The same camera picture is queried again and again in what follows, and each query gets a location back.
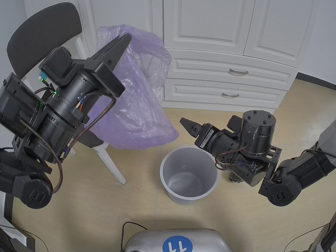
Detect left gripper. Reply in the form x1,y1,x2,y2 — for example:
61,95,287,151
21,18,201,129
48,34,132,127

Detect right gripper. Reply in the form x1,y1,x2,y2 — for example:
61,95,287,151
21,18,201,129
180,118,242,158

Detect purple plastic bag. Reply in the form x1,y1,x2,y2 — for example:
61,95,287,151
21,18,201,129
92,25,179,150

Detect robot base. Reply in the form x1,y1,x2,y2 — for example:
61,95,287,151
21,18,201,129
123,228,231,252

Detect white trash bin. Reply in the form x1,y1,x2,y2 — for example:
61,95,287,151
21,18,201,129
160,145,220,205

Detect white chair dark grey seat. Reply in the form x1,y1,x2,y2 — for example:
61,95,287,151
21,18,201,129
6,2,127,185

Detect white wardrobe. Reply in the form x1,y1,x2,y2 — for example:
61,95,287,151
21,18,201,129
22,0,326,113

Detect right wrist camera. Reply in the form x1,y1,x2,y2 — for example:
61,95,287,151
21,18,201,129
227,115,244,137

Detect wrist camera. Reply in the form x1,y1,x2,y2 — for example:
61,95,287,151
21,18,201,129
39,46,86,86
227,115,244,137

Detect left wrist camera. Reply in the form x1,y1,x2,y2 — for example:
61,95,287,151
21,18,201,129
39,46,86,86

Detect black cable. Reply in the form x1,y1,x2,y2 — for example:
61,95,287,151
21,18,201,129
120,222,149,250
285,224,329,252
0,225,47,252

